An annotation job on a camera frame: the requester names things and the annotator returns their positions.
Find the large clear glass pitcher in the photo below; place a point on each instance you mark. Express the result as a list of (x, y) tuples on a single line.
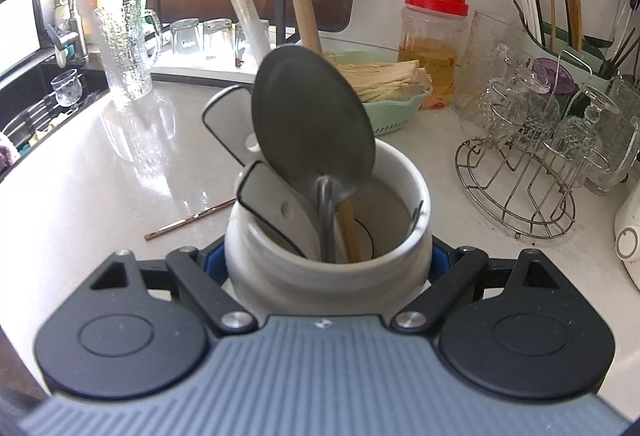
[(487, 65)]

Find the mint green basket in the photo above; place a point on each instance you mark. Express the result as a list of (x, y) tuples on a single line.
[(400, 114)]

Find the tall ribbed glass mug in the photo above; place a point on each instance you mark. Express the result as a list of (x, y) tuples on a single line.
[(125, 60)]

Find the white ceramic utensil jar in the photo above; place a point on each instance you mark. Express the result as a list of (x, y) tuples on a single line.
[(325, 278)]

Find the white electric pot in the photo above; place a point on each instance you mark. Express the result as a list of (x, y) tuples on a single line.
[(629, 241)]

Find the enoki mushrooms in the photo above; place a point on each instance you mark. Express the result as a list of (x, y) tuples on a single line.
[(395, 78)]

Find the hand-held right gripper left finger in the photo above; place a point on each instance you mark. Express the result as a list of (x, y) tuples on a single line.
[(215, 261)]

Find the clear crystal glass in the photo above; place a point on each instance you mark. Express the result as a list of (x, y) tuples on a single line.
[(520, 105), (595, 150)]

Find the small wine glass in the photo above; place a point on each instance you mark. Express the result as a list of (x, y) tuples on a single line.
[(66, 88)]

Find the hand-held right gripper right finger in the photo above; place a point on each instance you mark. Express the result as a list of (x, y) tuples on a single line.
[(439, 258)]

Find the black kitchen sink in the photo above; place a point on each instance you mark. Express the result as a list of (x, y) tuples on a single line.
[(30, 98)]

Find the pink fluffy cloth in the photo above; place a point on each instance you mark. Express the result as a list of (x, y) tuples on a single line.
[(5, 158)]

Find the bundle of stored cutlery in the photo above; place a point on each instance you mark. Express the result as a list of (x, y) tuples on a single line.
[(622, 40)]

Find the steel ladle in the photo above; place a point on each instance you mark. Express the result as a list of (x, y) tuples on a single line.
[(310, 115)]

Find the red-lidded plastic jar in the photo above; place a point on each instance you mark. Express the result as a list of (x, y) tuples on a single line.
[(430, 55)]

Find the purple plastic cup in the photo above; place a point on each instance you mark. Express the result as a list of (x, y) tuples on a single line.
[(550, 75)]

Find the white countertop appliance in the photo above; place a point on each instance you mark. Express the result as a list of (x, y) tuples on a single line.
[(17, 30)]

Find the light green utensil holder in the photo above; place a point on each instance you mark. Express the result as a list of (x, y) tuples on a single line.
[(565, 60)]

